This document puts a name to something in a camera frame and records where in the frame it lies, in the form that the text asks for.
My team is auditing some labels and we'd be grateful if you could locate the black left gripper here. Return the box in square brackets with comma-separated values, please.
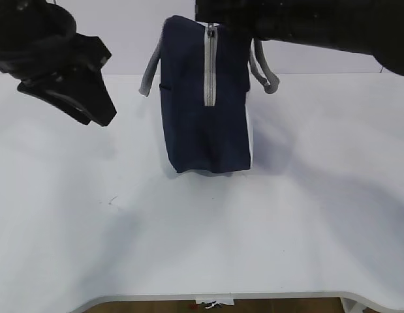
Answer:
[0, 32, 117, 127]

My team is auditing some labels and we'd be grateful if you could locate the navy blue lunch bag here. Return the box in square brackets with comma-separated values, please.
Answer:
[139, 15, 279, 174]

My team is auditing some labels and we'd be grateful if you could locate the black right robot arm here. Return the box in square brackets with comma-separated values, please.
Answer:
[194, 0, 404, 76]

